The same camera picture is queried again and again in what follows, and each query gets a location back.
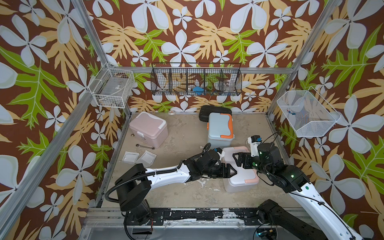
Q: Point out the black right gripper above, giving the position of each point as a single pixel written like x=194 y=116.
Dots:
x=241 y=156

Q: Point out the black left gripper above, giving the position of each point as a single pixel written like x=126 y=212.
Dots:
x=225 y=174

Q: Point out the white and salmon first aid box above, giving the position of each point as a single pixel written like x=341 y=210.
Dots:
x=244 y=180

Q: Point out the grey box orange handle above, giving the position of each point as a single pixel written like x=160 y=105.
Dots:
x=220 y=130

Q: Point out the white gauze packet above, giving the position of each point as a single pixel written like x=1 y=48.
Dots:
x=147 y=159
x=130 y=158

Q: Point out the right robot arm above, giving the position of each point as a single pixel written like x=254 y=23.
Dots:
x=294 y=182

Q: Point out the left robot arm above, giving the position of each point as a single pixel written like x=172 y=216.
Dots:
x=131 y=189

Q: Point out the black hard case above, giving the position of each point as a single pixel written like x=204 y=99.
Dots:
x=205 y=111

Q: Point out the silver ratchet wrench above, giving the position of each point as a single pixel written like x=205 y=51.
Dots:
x=146 y=147

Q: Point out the white mesh basket right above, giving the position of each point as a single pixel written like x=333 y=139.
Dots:
x=309 y=114

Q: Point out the clear tape roll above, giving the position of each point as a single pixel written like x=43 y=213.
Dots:
x=171 y=112

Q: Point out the blue item in black basket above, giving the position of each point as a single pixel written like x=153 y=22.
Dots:
x=198 y=91

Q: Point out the pink medicine chest box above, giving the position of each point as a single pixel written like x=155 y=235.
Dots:
x=150 y=129

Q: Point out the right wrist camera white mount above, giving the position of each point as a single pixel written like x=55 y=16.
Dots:
x=254 y=141

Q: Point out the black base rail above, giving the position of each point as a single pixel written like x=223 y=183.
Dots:
x=249 y=216

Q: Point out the black wire basket rear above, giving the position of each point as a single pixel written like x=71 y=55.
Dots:
x=217 y=79

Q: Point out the white wire basket left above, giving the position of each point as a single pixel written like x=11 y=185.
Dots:
x=111 y=87

